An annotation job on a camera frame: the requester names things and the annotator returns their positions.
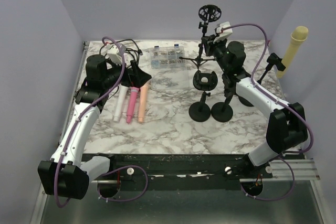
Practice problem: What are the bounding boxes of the tall shock mount stand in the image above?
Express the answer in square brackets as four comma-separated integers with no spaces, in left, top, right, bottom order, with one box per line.
[179,4,222,69]

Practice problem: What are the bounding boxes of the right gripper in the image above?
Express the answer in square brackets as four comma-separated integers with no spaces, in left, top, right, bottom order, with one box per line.
[202,34,229,73]

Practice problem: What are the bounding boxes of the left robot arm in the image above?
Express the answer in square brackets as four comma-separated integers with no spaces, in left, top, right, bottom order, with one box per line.
[38,55,152,202]

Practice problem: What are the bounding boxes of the pink microphone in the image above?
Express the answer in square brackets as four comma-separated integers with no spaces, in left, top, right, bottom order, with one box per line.
[126,87,140,124]

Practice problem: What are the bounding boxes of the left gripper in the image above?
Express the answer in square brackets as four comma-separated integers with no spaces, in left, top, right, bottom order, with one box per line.
[102,58,151,90]

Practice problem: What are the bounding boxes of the black usb cable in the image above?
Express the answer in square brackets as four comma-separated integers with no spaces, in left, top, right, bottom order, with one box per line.
[99,39,144,65]

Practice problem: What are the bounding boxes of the shock mount desk stand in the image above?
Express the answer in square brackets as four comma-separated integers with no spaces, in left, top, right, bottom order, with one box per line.
[188,70,218,122]

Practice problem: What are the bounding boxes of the peach microphone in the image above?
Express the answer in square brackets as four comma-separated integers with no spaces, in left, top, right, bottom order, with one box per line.
[138,82,150,123]

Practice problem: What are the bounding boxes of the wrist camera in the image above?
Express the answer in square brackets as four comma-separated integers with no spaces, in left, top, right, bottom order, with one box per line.
[213,22,233,43]
[102,42,126,65]

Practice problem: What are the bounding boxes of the aluminium frame rail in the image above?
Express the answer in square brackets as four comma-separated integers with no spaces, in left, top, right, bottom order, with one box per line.
[270,159,320,181]

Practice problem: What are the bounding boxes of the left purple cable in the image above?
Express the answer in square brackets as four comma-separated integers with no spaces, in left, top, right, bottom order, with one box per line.
[54,36,149,208]

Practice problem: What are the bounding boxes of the clear screw organiser box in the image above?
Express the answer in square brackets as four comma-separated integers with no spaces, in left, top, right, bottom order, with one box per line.
[148,44,186,70]

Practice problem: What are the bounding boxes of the yellow microphone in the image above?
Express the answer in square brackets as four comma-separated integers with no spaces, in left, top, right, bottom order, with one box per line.
[276,26,309,79]

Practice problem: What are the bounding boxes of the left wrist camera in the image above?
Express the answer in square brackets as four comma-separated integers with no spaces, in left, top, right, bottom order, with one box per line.
[102,42,126,65]

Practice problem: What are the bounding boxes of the white microphone grey head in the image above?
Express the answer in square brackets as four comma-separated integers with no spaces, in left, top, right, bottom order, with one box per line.
[113,85,129,122]

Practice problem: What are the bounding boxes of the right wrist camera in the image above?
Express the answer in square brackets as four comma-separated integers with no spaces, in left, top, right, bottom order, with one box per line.
[213,22,233,43]

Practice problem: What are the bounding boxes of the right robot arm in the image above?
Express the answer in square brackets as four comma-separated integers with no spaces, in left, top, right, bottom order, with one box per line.
[201,35,308,178]

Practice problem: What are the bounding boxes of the clip desk stand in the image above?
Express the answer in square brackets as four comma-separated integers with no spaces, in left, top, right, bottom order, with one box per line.
[211,73,236,123]

